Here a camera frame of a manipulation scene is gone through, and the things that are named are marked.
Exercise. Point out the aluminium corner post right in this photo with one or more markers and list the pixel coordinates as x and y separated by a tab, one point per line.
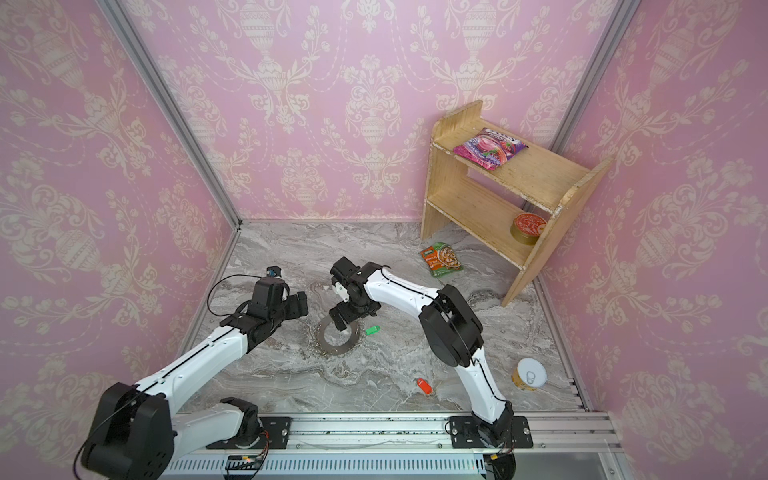
617	25

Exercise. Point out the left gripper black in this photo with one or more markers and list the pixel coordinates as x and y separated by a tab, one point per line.
296	310

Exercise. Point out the aluminium corner post left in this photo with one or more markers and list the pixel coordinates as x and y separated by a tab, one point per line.
148	69

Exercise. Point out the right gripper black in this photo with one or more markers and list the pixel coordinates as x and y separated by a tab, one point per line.
346	312

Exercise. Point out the pink snack bag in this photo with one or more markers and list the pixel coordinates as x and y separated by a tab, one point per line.
490	149

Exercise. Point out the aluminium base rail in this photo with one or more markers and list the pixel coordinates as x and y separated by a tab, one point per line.
409	445

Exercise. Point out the aluminium corner post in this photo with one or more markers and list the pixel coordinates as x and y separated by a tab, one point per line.
148	69
617	25

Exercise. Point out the green orange snack packet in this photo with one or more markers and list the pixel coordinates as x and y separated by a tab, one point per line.
441	259

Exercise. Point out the red round tin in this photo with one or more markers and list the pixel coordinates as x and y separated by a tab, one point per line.
527	228

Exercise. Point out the red key tag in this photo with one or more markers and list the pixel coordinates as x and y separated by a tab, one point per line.
424	386

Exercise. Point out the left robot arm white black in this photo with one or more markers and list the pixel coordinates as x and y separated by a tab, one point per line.
138	429

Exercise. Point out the wooden shelf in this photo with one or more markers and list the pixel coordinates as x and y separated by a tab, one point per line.
485	203

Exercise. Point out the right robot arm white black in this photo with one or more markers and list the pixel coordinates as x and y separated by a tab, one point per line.
452	330

